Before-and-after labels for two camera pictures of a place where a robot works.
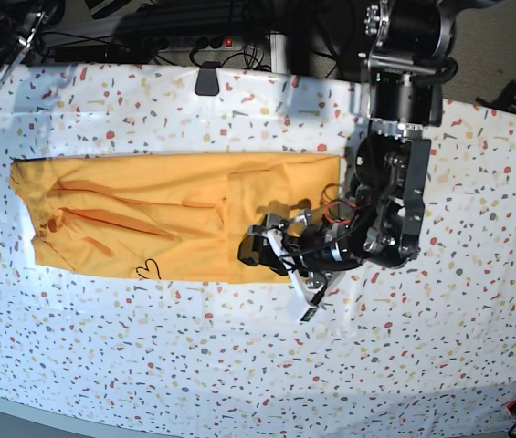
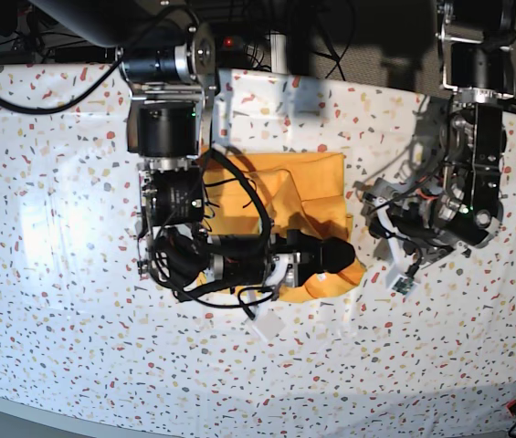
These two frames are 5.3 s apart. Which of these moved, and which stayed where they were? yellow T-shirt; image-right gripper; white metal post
Moved: yellow T-shirt; image-right gripper
Stayed: white metal post
